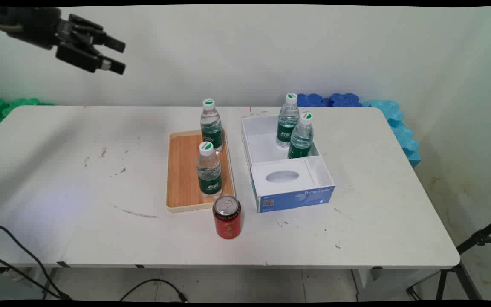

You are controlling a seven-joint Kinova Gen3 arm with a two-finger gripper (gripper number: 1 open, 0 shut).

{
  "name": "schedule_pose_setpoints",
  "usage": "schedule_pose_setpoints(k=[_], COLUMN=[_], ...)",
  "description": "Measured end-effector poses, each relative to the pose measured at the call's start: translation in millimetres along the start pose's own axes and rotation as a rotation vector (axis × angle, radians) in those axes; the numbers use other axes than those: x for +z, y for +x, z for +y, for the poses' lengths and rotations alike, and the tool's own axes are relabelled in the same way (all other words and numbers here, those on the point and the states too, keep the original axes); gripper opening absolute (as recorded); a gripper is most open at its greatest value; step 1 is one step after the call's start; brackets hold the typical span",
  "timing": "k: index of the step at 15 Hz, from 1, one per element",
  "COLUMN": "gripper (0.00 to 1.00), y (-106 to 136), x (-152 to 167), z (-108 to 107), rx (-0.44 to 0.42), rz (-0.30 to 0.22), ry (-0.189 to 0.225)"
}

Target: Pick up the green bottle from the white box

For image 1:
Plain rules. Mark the green foam mat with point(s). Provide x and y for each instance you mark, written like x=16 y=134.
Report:
x=2 y=108

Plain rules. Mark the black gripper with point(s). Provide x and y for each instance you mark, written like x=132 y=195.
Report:
x=67 y=36

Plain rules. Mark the white table leg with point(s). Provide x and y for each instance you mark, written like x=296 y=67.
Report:
x=382 y=283

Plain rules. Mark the green label water bottle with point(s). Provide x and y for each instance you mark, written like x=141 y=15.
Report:
x=287 y=123
x=301 y=140
x=209 y=175
x=211 y=128

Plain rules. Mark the dark blue foam mat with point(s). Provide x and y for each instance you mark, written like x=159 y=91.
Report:
x=326 y=100

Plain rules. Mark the black tripod stand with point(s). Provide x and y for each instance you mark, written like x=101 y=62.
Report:
x=478 y=238

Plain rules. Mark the light blue foam mat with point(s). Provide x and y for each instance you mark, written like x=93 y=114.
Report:
x=401 y=130

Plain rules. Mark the white and blue cardboard box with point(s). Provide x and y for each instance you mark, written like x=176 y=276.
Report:
x=290 y=189

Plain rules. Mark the red drink can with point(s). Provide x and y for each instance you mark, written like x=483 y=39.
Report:
x=227 y=221

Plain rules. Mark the wooden tray with cream rim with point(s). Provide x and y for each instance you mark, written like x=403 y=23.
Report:
x=182 y=175

